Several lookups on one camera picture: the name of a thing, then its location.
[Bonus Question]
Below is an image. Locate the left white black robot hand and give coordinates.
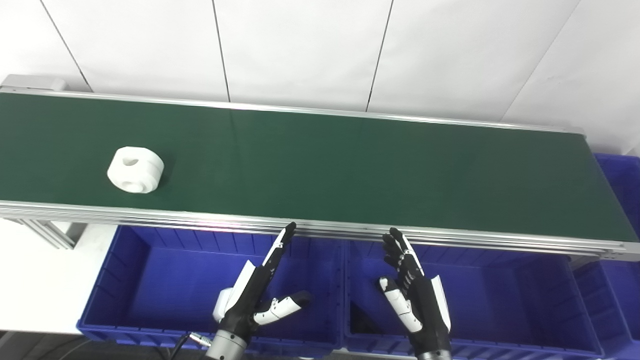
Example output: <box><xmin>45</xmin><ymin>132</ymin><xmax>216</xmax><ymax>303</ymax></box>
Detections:
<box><xmin>212</xmin><ymin>222</ymin><xmax>312</xmax><ymax>343</ymax></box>

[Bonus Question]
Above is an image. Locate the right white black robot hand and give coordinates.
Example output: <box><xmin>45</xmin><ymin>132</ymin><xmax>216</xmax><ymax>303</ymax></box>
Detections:
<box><xmin>377</xmin><ymin>227</ymin><xmax>452</xmax><ymax>355</ymax></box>

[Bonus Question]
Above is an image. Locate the white round plastic part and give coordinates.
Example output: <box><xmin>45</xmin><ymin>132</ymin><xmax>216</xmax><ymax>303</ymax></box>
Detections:
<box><xmin>106</xmin><ymin>146</ymin><xmax>165</xmax><ymax>194</ymax></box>

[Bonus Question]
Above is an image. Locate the blue plastic bin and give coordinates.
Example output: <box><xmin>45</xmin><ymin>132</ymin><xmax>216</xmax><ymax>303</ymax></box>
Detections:
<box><xmin>571</xmin><ymin>152</ymin><xmax>640</xmax><ymax>360</ymax></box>
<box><xmin>76</xmin><ymin>224</ymin><xmax>347</xmax><ymax>359</ymax></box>
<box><xmin>342</xmin><ymin>239</ymin><xmax>606</xmax><ymax>360</ymax></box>

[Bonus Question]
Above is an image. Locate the green conveyor belt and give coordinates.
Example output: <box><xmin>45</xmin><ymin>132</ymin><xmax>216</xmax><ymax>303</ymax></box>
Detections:
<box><xmin>0</xmin><ymin>74</ymin><xmax>640</xmax><ymax>262</ymax></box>

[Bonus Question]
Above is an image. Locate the aluminium conveyor leg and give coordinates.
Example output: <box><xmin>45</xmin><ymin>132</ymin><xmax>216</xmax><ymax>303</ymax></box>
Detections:
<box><xmin>15</xmin><ymin>218</ymin><xmax>88</xmax><ymax>250</ymax></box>

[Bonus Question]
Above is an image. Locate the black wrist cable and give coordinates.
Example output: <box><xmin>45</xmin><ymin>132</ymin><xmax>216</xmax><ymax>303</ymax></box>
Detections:
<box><xmin>167</xmin><ymin>332</ymin><xmax>213</xmax><ymax>360</ymax></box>

